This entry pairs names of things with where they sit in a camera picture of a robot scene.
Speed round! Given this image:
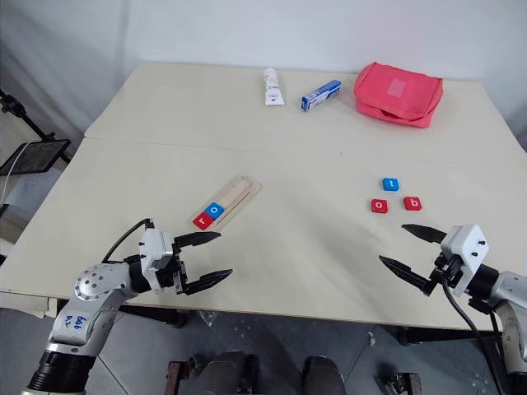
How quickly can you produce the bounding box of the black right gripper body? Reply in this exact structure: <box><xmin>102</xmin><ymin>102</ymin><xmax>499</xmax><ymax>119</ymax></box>
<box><xmin>429</xmin><ymin>253</ymin><xmax>465</xmax><ymax>290</ymax></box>

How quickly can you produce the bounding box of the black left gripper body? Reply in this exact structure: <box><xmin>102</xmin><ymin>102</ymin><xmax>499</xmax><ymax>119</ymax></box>
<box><xmin>156</xmin><ymin>236</ymin><xmax>191</xmax><ymax>296</ymax></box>

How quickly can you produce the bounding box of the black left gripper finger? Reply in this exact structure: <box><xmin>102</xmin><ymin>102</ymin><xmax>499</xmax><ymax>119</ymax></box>
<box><xmin>175</xmin><ymin>231</ymin><xmax>222</xmax><ymax>253</ymax></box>
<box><xmin>183</xmin><ymin>268</ymin><xmax>235</xmax><ymax>296</ymax></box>

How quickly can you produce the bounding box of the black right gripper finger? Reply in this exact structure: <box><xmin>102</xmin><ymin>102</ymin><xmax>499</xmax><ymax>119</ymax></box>
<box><xmin>401</xmin><ymin>223</ymin><xmax>448</xmax><ymax>245</ymax></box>
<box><xmin>378</xmin><ymin>254</ymin><xmax>434</xmax><ymax>297</ymax></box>

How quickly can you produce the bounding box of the red letter tile r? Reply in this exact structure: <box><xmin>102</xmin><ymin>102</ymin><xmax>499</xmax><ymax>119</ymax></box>
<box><xmin>192</xmin><ymin>211</ymin><xmax>217</xmax><ymax>230</ymax></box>

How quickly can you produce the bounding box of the wooden letter block holder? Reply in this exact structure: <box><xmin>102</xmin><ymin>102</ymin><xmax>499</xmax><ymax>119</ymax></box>
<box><xmin>192</xmin><ymin>175</ymin><xmax>264</xmax><ymax>230</ymax></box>

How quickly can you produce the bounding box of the dark rounded shape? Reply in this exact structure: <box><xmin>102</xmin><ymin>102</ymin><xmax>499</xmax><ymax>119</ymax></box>
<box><xmin>301</xmin><ymin>355</ymin><xmax>347</xmax><ymax>395</ymax></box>

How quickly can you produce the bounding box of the pink fabric pouch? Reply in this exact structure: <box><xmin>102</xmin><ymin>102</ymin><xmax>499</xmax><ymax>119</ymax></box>
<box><xmin>353</xmin><ymin>61</ymin><xmax>445</xmax><ymax>129</ymax></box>

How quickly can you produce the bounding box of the white squeeze tube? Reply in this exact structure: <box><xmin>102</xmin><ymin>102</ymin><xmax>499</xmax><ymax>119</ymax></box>
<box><xmin>261</xmin><ymin>67</ymin><xmax>286</xmax><ymax>108</ymax></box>

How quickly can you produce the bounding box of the blue and white carton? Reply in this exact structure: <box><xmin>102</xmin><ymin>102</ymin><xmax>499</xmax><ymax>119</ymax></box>
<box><xmin>301</xmin><ymin>79</ymin><xmax>344</xmax><ymax>113</ymax></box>

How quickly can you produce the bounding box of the black flat tray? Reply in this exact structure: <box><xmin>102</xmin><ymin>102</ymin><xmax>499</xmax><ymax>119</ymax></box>
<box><xmin>0</xmin><ymin>139</ymin><xmax>72</xmax><ymax>178</ymax></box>

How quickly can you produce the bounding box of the black metal stand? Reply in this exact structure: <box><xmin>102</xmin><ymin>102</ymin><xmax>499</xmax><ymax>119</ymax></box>
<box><xmin>0</xmin><ymin>88</ymin><xmax>72</xmax><ymax>165</ymax></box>

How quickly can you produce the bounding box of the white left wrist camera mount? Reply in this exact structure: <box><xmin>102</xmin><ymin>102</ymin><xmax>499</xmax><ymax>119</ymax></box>
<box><xmin>138</xmin><ymin>228</ymin><xmax>175</xmax><ymax>294</ymax></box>

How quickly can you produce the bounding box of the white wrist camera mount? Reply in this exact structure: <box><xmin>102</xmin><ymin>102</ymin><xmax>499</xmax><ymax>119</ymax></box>
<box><xmin>138</xmin><ymin>228</ymin><xmax>175</xmax><ymax>294</ymax></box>
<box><xmin>440</xmin><ymin>224</ymin><xmax>491</xmax><ymax>296</ymax></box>

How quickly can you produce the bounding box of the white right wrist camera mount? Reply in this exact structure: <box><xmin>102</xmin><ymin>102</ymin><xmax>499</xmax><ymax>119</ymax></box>
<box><xmin>440</xmin><ymin>224</ymin><xmax>491</xmax><ymax>296</ymax></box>

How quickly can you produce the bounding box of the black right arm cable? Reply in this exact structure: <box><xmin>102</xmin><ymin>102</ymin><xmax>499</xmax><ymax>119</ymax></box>
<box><xmin>441</xmin><ymin>278</ymin><xmax>508</xmax><ymax>395</ymax></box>

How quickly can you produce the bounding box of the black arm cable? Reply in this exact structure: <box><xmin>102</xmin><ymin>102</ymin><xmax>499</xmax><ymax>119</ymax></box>
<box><xmin>441</xmin><ymin>278</ymin><xmax>508</xmax><ymax>395</ymax></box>
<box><xmin>100</xmin><ymin>218</ymin><xmax>156</xmax><ymax>265</ymax></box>

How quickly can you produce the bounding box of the black table frame bar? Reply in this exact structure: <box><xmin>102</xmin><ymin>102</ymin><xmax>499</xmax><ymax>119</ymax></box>
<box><xmin>396</xmin><ymin>326</ymin><xmax>501</xmax><ymax>346</ymax></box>

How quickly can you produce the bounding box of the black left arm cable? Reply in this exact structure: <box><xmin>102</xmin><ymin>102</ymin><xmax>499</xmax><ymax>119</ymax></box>
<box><xmin>100</xmin><ymin>218</ymin><xmax>156</xmax><ymax>265</ymax></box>

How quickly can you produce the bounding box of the brown metal bracket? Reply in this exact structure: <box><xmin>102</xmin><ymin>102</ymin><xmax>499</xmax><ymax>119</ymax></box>
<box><xmin>166</xmin><ymin>356</ymin><xmax>195</xmax><ymax>395</ymax></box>
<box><xmin>381</xmin><ymin>371</ymin><xmax>423</xmax><ymax>395</ymax></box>

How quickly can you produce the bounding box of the white thin cable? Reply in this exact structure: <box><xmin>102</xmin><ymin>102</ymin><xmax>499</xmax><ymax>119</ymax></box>
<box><xmin>0</xmin><ymin>142</ymin><xmax>28</xmax><ymax>207</ymax></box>

